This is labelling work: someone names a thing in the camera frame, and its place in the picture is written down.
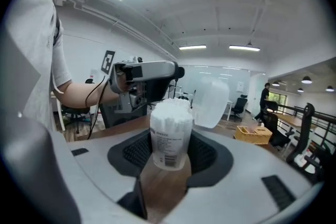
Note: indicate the white bag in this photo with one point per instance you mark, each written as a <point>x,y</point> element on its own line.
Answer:
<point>305,164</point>

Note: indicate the black pendant lamp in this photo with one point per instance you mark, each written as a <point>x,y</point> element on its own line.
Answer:
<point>300,90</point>
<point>329,89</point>
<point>306,80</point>
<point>275,84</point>

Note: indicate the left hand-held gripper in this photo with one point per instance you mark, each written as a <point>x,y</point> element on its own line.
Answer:
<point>131,99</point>

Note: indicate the person's left forearm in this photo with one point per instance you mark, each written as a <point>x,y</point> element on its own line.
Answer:
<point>84,94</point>

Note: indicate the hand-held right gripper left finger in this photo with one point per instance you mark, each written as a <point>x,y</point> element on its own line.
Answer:
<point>105,165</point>

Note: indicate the translucent plastic lid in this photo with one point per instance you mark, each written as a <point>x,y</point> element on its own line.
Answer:
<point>212,102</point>

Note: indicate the white ceiling pipes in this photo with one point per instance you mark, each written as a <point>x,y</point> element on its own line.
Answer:
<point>131,30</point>

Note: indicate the white wall poster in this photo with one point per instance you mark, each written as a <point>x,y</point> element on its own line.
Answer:
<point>241,86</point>

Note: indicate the woven wicker basket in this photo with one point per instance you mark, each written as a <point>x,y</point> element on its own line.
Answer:
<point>249,137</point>

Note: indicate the long ceiling light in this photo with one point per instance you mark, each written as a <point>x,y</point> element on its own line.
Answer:
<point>193,47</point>
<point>244,48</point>

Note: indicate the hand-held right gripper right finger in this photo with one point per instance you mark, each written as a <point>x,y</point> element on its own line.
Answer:
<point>249,170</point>

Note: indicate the black metal railing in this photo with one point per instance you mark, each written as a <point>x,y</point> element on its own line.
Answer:
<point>325,115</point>

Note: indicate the cotton swab container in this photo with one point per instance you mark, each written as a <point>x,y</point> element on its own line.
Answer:
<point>170,139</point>

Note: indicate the brown wooden table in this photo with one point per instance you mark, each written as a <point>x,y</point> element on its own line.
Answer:
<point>291,119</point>

